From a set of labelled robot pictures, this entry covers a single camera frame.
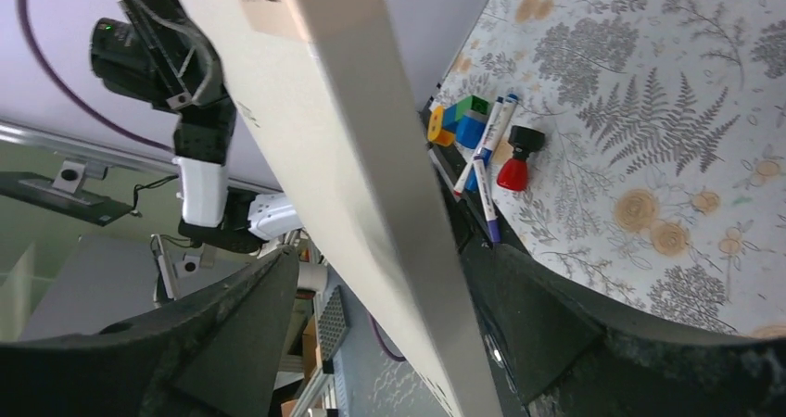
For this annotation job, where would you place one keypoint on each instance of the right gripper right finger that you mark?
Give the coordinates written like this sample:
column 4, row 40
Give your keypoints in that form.
column 570, row 351

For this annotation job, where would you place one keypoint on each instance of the white perforated board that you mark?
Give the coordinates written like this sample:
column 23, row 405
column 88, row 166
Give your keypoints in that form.
column 322, row 90

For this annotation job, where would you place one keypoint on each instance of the floral table mat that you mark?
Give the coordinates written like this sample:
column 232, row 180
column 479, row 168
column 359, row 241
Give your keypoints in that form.
column 662, row 180

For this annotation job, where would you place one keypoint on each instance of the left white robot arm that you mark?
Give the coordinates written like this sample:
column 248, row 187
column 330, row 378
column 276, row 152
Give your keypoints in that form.
column 213, row 213

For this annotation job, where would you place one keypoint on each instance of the white blue marker pen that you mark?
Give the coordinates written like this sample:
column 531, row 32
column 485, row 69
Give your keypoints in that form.
column 489, row 210

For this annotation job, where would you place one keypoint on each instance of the blue block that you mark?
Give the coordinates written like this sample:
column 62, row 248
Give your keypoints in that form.
column 453, row 114

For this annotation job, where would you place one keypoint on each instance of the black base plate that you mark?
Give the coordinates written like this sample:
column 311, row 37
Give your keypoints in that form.
column 466, row 218

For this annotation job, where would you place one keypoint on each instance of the green small block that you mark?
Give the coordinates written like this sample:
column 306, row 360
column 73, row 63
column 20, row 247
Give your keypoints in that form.
column 471, row 102

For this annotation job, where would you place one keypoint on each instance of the white red marker pen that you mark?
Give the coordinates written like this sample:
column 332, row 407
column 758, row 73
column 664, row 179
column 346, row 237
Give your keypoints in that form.
column 467, row 170

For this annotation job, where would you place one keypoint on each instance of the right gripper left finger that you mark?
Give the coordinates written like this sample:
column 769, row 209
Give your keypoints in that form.
column 215, row 352

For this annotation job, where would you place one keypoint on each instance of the red black stamp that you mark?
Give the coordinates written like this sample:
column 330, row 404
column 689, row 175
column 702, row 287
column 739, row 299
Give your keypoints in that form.
column 525, row 141

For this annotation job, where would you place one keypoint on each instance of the small blue cap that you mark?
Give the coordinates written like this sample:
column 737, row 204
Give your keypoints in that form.
column 471, row 128

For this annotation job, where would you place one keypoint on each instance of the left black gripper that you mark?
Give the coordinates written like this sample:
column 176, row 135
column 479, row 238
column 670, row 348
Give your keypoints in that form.
column 157, row 55

